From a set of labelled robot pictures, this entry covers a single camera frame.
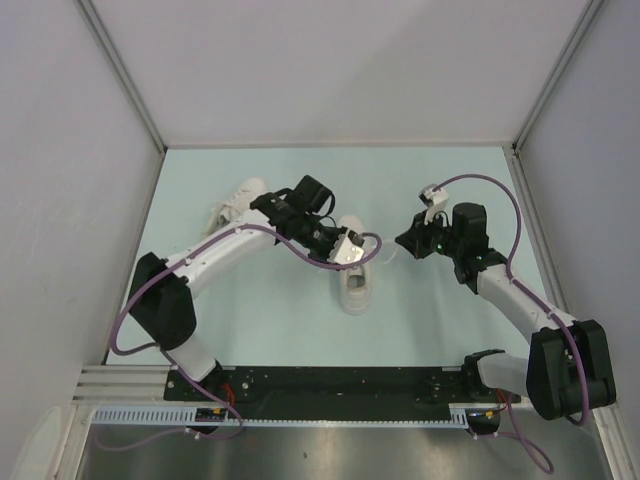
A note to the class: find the white sneaker with laces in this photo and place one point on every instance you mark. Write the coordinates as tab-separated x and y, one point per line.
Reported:
355	285

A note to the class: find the grey slotted cable duct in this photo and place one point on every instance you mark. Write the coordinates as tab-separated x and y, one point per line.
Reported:
449	417

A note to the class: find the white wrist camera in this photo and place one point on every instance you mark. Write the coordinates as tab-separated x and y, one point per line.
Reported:
435	199
348	248

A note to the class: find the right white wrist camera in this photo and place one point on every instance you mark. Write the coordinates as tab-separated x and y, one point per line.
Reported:
435	199

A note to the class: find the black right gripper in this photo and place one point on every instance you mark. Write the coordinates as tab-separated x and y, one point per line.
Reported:
413	240

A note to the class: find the aluminium frame rail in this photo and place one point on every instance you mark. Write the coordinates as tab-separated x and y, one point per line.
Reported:
570	374

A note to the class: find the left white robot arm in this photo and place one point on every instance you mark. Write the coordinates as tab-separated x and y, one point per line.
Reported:
164	288

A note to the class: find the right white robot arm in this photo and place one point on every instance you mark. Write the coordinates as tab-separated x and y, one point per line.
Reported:
483	270

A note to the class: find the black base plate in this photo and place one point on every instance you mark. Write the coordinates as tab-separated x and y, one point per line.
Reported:
350	392

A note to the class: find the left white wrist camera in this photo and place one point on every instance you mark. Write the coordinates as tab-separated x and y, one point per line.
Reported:
348	248

